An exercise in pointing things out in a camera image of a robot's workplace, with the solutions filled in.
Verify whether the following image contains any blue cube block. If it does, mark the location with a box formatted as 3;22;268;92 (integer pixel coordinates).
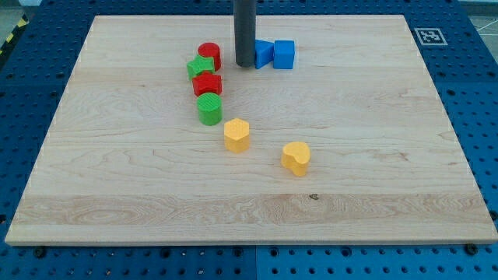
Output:
273;40;295;69

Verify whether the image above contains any light wooden board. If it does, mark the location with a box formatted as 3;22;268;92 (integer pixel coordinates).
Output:
5;15;497;246

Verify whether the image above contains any red cylinder block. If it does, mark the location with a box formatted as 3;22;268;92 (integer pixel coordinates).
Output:
198;42;222;71

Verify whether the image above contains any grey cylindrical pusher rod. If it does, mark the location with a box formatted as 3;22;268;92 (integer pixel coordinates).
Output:
233;0;256;68

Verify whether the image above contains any yellow heart block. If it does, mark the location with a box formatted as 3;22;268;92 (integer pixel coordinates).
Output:
281;142;311;177

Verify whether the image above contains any green star block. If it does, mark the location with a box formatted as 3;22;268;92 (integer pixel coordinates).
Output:
187;54;215;80

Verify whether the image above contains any white fiducial marker tag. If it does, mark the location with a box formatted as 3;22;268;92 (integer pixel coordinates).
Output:
414;27;447;46

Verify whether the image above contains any blue triangle block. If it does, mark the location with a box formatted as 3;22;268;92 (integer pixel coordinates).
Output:
254;40;274;69

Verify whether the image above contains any yellow black hazard tape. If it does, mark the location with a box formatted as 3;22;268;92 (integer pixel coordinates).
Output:
1;14;30;56

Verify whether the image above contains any red star block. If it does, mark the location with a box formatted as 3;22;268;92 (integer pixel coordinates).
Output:
191;72;223;96

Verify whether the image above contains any green cylinder block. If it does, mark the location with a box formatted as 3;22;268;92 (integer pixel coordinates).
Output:
197;93;223;126

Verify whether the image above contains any yellow hexagon block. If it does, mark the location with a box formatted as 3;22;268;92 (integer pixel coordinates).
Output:
223;118;251;153

